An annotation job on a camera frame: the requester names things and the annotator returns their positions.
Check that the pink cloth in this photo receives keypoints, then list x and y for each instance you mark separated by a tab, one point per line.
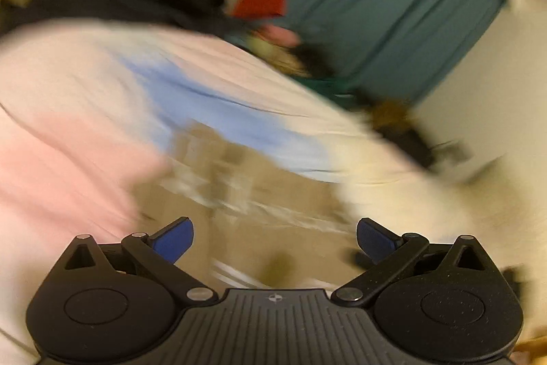
280	35

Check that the khaki printed t-shirt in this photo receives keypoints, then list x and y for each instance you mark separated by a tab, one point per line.
265	211

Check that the black cloth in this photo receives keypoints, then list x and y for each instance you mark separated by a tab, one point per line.
316	59

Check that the green cloth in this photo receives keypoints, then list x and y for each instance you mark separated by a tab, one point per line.
329	86

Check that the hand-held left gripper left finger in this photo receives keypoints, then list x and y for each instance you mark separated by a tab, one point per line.
173	239

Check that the bed with pastel sheet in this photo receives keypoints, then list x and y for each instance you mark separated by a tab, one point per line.
85	100

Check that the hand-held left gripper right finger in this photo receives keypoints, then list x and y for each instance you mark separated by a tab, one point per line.
375	239

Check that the beige cloth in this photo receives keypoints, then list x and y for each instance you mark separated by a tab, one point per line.
290	65

